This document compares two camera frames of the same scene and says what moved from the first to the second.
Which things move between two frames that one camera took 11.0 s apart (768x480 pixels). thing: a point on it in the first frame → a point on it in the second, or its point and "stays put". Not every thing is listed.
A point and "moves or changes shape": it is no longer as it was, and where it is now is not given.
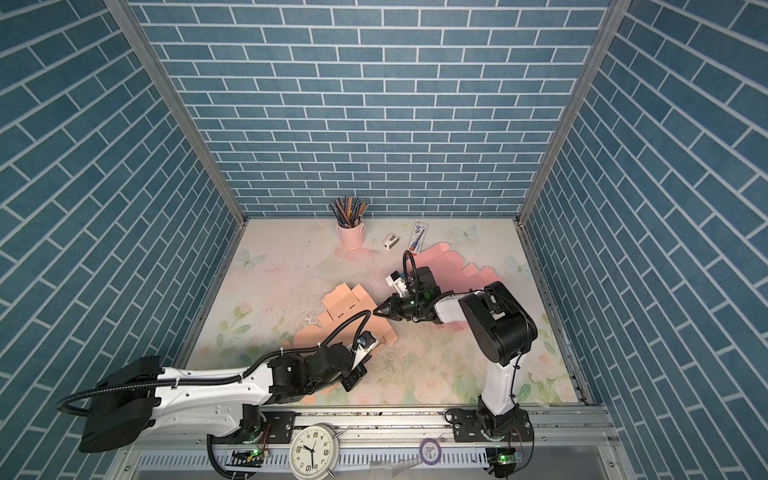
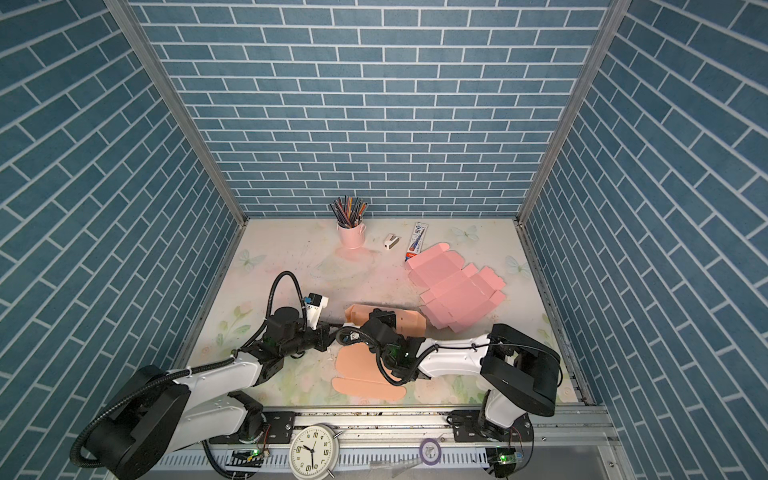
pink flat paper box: (449, 275) stays put
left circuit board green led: (245, 458) stays put
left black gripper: (358, 374) → (324, 337)
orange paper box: (339, 306) moves or changes shape
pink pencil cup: (352, 238) stays put
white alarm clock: (314, 452) stays put
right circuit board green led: (503, 460) stays put
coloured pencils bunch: (348, 211) stays put
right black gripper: (393, 306) → (387, 319)
